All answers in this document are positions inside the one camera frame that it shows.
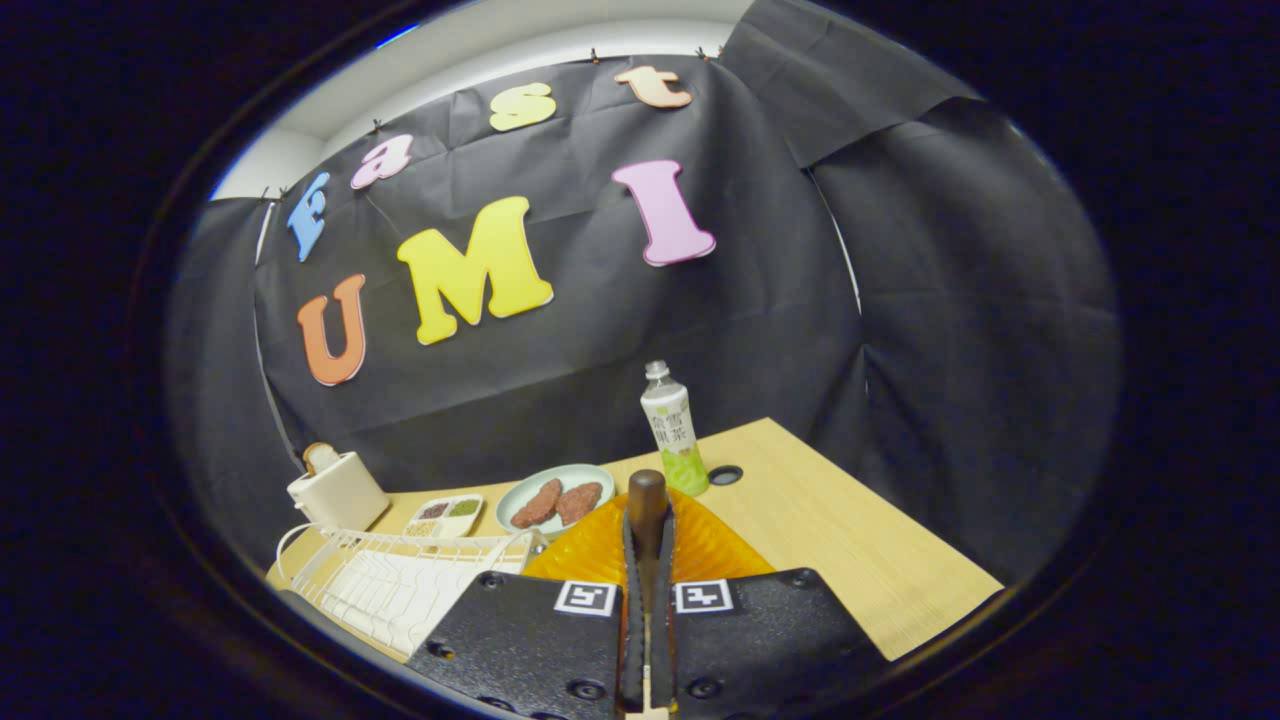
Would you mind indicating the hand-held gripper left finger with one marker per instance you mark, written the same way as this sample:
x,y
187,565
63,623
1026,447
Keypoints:
x,y
633,650

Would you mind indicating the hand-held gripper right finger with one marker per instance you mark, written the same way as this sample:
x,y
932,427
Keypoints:
x,y
662,650

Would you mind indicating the pale green meat plate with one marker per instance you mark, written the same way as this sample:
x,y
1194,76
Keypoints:
x,y
515,500

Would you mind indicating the white four compartment dish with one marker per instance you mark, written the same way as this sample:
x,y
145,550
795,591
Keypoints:
x,y
445,526

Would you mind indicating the brown meat piece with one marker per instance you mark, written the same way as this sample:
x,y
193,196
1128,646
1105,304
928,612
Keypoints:
x,y
580,502
538,503

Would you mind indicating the black table grommet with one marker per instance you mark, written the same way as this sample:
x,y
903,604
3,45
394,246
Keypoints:
x,y
725,475

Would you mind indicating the green tea bottle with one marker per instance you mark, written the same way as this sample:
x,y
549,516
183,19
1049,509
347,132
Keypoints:
x,y
672,430

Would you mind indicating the white drain tray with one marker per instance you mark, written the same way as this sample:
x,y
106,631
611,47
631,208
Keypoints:
x,y
400,600

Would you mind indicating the cream white toaster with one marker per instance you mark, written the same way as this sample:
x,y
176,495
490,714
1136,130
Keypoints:
x,y
340,495

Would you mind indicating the brown bread slice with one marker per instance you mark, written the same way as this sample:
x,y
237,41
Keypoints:
x,y
320,458

